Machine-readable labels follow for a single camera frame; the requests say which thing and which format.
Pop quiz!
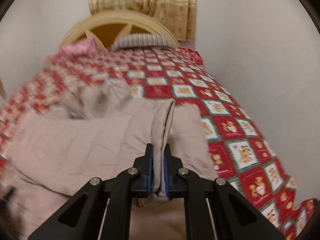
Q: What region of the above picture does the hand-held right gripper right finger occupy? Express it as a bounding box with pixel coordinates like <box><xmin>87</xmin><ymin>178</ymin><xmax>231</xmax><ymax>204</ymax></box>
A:
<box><xmin>162</xmin><ymin>143</ymin><xmax>286</xmax><ymax>240</ymax></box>

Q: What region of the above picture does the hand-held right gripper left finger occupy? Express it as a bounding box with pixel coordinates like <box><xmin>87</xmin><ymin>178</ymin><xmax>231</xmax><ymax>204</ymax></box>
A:
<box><xmin>27</xmin><ymin>143</ymin><xmax>154</xmax><ymax>240</ymax></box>

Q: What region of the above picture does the beige quilted puffer jacket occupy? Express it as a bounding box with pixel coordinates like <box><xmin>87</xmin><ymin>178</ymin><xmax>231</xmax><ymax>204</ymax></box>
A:
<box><xmin>0</xmin><ymin>81</ymin><xmax>218</xmax><ymax>240</ymax></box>

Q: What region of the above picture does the red checked printed bedspread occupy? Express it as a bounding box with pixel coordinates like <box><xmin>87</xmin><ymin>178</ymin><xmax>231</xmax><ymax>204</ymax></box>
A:
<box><xmin>0</xmin><ymin>45</ymin><xmax>320</xmax><ymax>240</ymax></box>

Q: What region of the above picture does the pink patterned pillow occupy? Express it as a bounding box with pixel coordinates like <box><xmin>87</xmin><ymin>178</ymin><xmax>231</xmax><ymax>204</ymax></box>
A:
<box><xmin>59</xmin><ymin>38</ymin><xmax>101</xmax><ymax>56</ymax></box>

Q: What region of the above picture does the yellow patterned curtain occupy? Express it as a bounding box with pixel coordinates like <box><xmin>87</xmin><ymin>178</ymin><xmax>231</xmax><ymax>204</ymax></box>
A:
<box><xmin>89</xmin><ymin>0</ymin><xmax>197</xmax><ymax>42</ymax></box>

